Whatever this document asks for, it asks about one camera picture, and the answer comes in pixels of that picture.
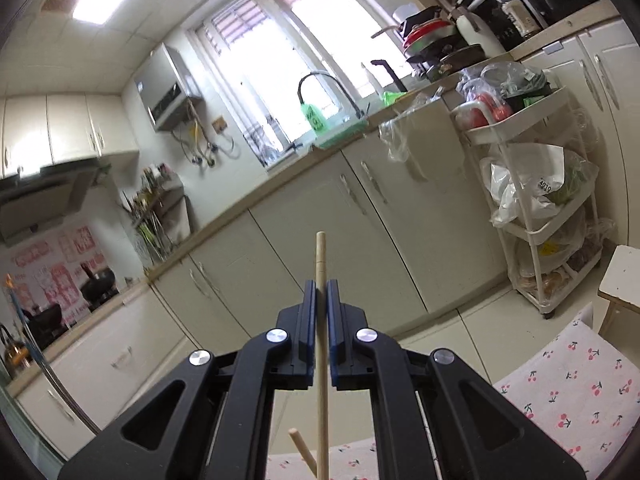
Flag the black wok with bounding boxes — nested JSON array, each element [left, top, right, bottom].
[[80, 262, 118, 308]]

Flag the chrome kitchen faucet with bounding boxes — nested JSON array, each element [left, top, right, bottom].
[[296, 70, 366, 120]]

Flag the stacked pans and pots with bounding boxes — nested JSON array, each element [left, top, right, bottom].
[[371, 4, 487, 82]]

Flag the hanging white trash bin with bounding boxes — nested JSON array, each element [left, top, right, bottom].
[[378, 93, 464, 181]]

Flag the cherry print tablecloth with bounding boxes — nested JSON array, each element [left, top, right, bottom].
[[264, 301, 640, 480]]

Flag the white thermos jug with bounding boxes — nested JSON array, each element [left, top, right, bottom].
[[451, 6, 506, 58]]

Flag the white rolling storage cart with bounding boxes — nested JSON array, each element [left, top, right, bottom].
[[451, 61, 610, 318]]

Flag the green dish soap bottle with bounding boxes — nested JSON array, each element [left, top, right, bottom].
[[300, 103, 329, 136]]

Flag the brass kettle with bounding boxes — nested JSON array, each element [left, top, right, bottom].
[[1, 325, 30, 378]]

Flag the gas water heater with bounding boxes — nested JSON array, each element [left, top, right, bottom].
[[134, 44, 203, 132]]

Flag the wall utensil spice rack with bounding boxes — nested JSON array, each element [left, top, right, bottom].
[[120, 164, 192, 269]]

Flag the range hood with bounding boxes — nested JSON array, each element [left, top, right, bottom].
[[1, 157, 112, 247]]

